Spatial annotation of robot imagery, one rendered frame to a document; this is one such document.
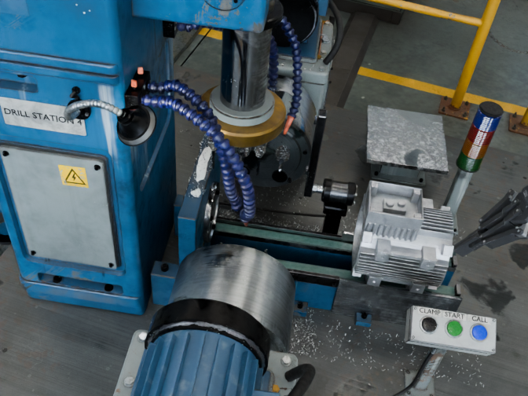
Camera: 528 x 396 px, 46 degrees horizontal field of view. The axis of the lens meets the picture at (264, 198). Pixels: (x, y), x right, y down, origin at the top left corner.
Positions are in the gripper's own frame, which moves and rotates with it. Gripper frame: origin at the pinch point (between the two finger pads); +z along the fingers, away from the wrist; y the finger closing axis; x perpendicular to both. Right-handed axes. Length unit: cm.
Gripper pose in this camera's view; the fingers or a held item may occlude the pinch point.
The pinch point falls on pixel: (470, 243)
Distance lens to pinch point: 142.5
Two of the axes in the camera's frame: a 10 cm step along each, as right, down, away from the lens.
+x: 8.1, 4.8, 3.2
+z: -5.7, 5.3, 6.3
